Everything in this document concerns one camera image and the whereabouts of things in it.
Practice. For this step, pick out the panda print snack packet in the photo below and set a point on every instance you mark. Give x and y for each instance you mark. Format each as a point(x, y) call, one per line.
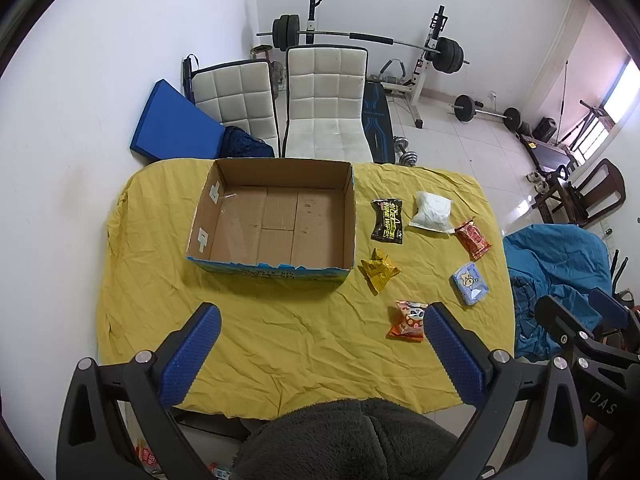
point(406, 322)

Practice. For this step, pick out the yellow snack packet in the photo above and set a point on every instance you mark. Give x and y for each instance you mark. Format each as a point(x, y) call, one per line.
point(379, 269)

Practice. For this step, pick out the blue foam mat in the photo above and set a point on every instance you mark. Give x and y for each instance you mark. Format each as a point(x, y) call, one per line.
point(172, 122)

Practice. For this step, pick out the cardboard box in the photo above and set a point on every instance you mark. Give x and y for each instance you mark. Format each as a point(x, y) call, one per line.
point(270, 220)

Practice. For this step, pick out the red wrapper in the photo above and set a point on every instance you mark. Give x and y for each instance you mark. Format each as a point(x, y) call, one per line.
point(149, 457)

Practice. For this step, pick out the person's dark fleece clothing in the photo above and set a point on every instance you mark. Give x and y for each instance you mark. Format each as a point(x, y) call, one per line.
point(345, 445)

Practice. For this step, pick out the short barbell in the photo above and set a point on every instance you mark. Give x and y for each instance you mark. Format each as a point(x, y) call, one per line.
point(465, 108)

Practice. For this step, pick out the yellow tablecloth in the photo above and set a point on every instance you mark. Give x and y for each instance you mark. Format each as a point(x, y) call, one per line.
point(280, 330)

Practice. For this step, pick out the black snack packet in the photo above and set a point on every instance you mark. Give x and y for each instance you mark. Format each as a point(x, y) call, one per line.
point(387, 221)

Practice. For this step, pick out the red snack packet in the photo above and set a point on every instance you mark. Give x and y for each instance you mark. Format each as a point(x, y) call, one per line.
point(473, 239)

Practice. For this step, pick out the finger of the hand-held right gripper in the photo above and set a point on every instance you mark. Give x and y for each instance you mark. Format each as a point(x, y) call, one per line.
point(607, 304)
point(567, 322)

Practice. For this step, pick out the small dumbbell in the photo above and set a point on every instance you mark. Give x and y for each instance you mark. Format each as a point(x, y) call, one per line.
point(410, 158)
point(401, 143)

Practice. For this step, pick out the white squat rack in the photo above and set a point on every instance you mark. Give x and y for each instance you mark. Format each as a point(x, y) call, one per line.
point(419, 80)

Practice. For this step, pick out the white plastic bag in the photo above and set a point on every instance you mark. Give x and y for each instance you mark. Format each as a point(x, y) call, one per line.
point(432, 212)

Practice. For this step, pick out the dark blue cloth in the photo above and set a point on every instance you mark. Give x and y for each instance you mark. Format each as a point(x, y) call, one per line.
point(245, 144)

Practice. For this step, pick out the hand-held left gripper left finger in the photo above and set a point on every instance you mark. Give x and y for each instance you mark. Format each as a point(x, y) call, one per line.
point(192, 355)

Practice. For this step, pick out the brown wooden chair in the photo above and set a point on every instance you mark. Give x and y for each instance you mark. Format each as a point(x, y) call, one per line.
point(602, 187)

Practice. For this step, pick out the blue tissue pack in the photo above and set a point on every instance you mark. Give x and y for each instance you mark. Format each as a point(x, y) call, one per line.
point(471, 283)

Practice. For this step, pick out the window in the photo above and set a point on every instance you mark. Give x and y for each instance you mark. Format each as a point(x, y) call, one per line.
point(622, 92)

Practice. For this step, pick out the pair of shoes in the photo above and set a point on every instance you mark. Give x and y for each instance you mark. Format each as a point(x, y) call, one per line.
point(536, 181)

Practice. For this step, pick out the black bag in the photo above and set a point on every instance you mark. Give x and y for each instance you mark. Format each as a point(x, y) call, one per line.
point(545, 129)

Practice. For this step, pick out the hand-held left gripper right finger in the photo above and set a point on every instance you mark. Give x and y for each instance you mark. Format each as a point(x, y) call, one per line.
point(452, 355)

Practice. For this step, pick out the teal blanket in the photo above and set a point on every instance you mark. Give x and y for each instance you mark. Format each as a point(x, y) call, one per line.
point(550, 260)

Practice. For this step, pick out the white quilted chair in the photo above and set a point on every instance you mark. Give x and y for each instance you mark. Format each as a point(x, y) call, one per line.
point(325, 110)
point(235, 100)

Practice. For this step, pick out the long barbell with black plates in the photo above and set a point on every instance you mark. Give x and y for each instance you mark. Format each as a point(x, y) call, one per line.
point(370, 37)

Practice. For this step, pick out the black rolled umbrella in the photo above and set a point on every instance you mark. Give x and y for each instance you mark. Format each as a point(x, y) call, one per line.
point(189, 77)

